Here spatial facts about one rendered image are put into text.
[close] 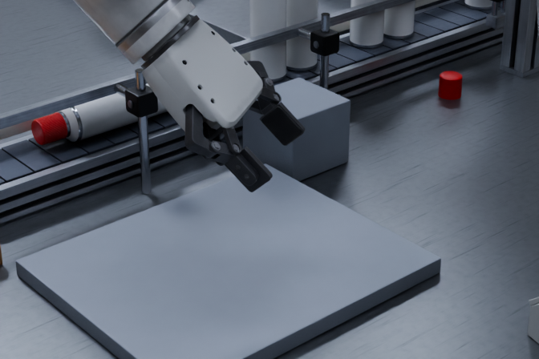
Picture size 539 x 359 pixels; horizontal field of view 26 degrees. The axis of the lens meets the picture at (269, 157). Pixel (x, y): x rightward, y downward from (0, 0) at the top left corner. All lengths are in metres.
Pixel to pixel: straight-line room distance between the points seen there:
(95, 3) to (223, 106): 0.16
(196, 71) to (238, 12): 0.79
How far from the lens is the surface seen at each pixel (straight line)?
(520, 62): 1.82
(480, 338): 1.22
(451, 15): 1.92
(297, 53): 1.67
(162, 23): 1.12
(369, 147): 1.58
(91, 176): 1.46
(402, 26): 1.80
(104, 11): 1.13
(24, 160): 1.46
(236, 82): 1.16
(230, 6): 1.94
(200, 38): 1.15
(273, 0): 1.60
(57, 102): 1.41
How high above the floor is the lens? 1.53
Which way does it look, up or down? 27 degrees down
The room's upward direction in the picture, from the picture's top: straight up
